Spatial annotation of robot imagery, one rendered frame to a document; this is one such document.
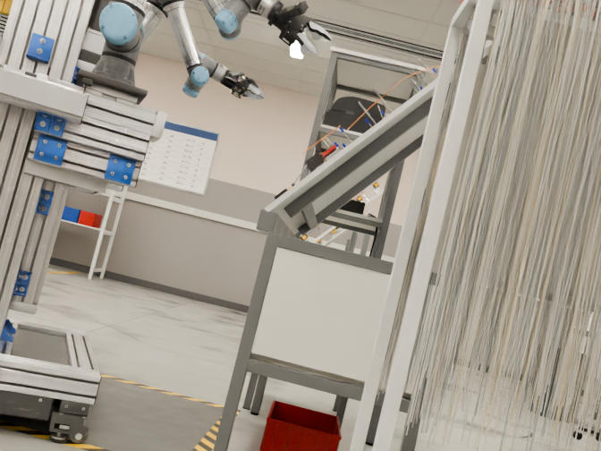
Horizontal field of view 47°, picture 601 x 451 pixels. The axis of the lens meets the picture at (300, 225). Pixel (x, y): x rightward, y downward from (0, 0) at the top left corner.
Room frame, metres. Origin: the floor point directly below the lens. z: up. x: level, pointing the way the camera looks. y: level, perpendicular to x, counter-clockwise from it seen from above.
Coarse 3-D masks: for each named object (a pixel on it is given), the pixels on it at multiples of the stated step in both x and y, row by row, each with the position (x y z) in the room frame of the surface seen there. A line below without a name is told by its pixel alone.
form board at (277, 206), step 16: (416, 96) 2.15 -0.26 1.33; (432, 96) 2.29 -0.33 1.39; (400, 112) 2.15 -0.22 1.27; (384, 128) 2.21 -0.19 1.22; (416, 128) 2.78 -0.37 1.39; (352, 144) 2.16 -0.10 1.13; (400, 144) 2.91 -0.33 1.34; (336, 160) 2.16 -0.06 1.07; (368, 160) 2.69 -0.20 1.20; (384, 160) 3.05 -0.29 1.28; (320, 176) 2.24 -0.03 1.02; (352, 176) 2.81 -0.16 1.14; (288, 192) 2.17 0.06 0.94; (336, 192) 2.94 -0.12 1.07; (272, 208) 2.17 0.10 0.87; (320, 208) 3.09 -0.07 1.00; (288, 224) 2.80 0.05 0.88
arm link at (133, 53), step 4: (140, 28) 2.29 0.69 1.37; (140, 32) 2.29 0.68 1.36; (140, 36) 2.30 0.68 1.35; (140, 40) 2.30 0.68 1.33; (136, 44) 2.25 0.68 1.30; (140, 44) 2.32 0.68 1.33; (104, 48) 2.28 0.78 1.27; (108, 48) 2.26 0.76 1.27; (112, 48) 2.25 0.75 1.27; (132, 48) 2.25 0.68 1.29; (136, 48) 2.28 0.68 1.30; (116, 52) 2.26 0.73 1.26; (120, 52) 2.26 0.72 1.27; (124, 52) 2.26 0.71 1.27; (128, 52) 2.27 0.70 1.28; (132, 52) 2.28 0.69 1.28; (136, 52) 2.30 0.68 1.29; (128, 56) 2.27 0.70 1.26; (132, 56) 2.29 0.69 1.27; (136, 56) 2.31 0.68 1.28; (136, 60) 2.32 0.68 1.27
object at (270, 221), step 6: (264, 210) 2.17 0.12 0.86; (264, 216) 2.17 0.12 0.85; (270, 216) 2.17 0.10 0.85; (276, 216) 2.17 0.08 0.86; (258, 222) 2.17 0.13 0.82; (264, 222) 2.17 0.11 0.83; (270, 222) 2.17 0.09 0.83; (276, 222) 2.22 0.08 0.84; (282, 222) 2.40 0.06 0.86; (258, 228) 2.17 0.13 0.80; (264, 228) 2.17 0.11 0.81; (270, 228) 2.17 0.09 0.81; (276, 228) 2.27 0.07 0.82; (282, 228) 2.45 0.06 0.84; (288, 228) 2.71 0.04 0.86; (282, 234) 2.51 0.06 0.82; (288, 234) 2.79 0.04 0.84
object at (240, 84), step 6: (228, 72) 3.02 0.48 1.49; (228, 78) 3.02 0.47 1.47; (234, 78) 3.06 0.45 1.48; (240, 78) 3.04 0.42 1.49; (228, 84) 3.05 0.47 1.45; (234, 84) 3.03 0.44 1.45; (240, 84) 3.02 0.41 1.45; (246, 84) 3.03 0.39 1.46; (234, 90) 3.06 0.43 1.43; (240, 90) 3.05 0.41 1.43; (240, 96) 3.08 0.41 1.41
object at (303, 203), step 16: (416, 112) 2.29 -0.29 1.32; (400, 128) 2.29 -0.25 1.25; (368, 144) 2.30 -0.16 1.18; (384, 144) 2.29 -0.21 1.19; (416, 144) 3.14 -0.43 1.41; (352, 160) 2.30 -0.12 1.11; (400, 160) 3.14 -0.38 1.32; (336, 176) 2.30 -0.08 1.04; (368, 176) 3.15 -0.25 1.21; (304, 192) 2.31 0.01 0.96; (320, 192) 2.30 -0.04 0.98; (352, 192) 3.15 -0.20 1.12; (288, 208) 2.31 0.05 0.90; (304, 208) 2.35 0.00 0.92; (336, 208) 3.16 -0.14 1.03; (304, 224) 3.17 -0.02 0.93
